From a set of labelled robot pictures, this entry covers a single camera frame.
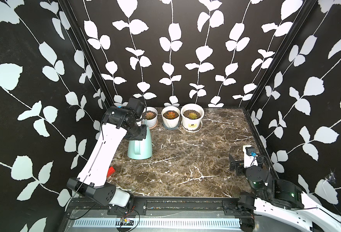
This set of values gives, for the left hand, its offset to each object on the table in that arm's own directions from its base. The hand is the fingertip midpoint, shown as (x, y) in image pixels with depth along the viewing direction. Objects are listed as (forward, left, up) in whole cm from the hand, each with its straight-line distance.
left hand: (141, 134), depth 69 cm
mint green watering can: (-5, +1, -7) cm, 8 cm away
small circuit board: (-33, +9, -29) cm, 45 cm away
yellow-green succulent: (+27, -31, -18) cm, 45 cm away
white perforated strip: (-34, -8, -28) cm, 45 cm away
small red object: (-8, +21, -26) cm, 35 cm away
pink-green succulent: (+30, 0, -20) cm, 36 cm away
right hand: (-9, -46, -3) cm, 47 cm away
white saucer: (+20, -33, -28) cm, 47 cm away
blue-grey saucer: (+23, -17, -28) cm, 40 cm away
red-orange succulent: (+29, -15, -20) cm, 39 cm away
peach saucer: (+26, -3, -28) cm, 38 cm away
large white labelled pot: (+22, -28, -21) cm, 42 cm away
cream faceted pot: (+23, -14, -21) cm, 34 cm away
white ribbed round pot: (+25, 0, -22) cm, 33 cm away
